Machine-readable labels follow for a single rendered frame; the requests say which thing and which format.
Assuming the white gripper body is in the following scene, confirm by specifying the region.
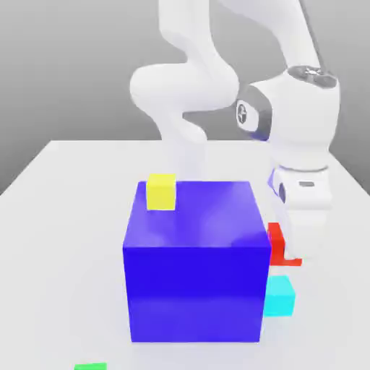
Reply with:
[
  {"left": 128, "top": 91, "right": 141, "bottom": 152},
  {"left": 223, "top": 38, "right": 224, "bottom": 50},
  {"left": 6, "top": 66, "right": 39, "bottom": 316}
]
[{"left": 279, "top": 207, "right": 331, "bottom": 260}]

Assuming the small red cube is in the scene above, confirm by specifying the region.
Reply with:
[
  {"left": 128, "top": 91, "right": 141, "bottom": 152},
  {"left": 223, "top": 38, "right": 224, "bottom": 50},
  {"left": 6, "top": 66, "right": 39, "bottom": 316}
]
[{"left": 267, "top": 222, "right": 304, "bottom": 267}]

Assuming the small cyan cube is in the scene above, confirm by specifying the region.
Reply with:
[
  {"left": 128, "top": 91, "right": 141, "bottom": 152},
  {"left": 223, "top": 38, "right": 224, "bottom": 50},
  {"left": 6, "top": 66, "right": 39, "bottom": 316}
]
[{"left": 263, "top": 275, "right": 296, "bottom": 318}]

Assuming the small yellow cube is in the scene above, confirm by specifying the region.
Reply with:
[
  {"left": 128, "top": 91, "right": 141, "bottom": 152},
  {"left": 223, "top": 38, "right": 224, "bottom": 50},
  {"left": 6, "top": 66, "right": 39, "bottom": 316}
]
[{"left": 146, "top": 173, "right": 177, "bottom": 211}]

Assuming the large blue box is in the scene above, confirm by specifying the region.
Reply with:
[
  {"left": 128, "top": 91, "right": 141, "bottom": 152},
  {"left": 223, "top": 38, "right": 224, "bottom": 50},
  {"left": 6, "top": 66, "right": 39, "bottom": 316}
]
[{"left": 122, "top": 180, "right": 273, "bottom": 344}]

